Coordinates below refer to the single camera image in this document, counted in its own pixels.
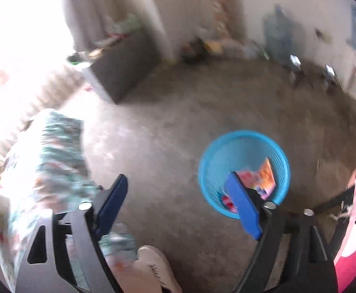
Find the phone on stand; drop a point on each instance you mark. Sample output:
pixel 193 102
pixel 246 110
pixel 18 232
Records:
pixel 294 64
pixel 330 73

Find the pink snack wrapper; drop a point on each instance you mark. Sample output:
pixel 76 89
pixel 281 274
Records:
pixel 248 178

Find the dark snack box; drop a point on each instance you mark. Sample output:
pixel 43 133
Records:
pixel 193 50

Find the blue plastic waste basket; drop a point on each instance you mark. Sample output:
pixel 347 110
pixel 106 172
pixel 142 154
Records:
pixel 214 171

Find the wall outlet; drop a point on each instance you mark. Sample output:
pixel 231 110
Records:
pixel 323 34

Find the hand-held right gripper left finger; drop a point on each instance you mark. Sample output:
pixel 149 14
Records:
pixel 110 201

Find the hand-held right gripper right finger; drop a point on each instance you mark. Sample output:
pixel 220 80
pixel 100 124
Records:
pixel 242 204

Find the grey curtain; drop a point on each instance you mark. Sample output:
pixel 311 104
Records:
pixel 110 0

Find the grey cabinet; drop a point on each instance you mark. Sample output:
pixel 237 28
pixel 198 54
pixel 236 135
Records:
pixel 126 67

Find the person's beige trouser leg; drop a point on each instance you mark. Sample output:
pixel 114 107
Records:
pixel 135 280

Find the white shoe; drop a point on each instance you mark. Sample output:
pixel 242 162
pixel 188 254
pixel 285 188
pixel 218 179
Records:
pixel 156 265

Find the orange snack wrapper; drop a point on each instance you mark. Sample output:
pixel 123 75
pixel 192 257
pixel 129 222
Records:
pixel 266 174

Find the patterned tall box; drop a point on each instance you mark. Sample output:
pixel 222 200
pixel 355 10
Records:
pixel 219 6

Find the black chair frame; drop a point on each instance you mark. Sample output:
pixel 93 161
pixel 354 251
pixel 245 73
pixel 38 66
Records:
pixel 334 203

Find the clear blue water jug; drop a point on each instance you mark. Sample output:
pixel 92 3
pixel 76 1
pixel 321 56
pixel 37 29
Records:
pixel 277 33

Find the pile of plastic bags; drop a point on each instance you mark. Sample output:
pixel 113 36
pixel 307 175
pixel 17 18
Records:
pixel 236 47

